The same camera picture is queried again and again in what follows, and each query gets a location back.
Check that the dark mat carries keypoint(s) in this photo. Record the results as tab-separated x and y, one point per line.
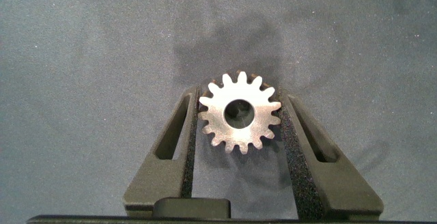
68	46

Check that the small steel planetary gear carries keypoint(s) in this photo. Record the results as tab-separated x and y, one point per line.
215	115

